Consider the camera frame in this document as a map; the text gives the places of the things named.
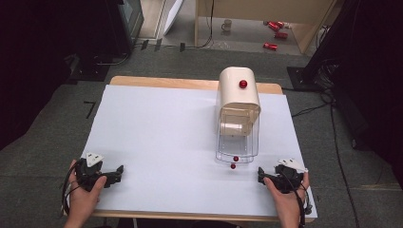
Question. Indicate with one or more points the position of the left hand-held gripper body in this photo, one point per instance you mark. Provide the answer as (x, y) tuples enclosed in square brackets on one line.
[(87, 175)]

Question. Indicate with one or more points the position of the person's left hand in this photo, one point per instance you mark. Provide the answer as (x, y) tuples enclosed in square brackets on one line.
[(83, 201)]

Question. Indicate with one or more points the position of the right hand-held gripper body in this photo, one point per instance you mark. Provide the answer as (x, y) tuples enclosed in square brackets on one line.
[(288, 177)]

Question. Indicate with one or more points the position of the person's right hand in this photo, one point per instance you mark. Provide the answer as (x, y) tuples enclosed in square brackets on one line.
[(286, 202)]

